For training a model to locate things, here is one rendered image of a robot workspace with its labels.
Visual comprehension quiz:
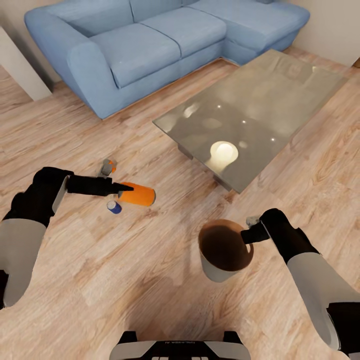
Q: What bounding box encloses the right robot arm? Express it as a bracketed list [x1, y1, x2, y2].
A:
[240, 208, 360, 360]

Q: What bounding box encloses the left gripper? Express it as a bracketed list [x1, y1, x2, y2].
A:
[82, 176, 134, 196]

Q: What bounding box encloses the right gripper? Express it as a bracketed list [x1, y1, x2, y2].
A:
[240, 225, 270, 244]

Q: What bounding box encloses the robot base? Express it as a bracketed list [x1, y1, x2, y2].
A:
[108, 330, 252, 360]

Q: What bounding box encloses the trash can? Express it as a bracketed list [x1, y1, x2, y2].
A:
[198, 218, 254, 283]

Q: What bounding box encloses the can of soda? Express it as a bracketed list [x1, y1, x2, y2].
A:
[106, 200, 122, 214]
[117, 182, 156, 207]

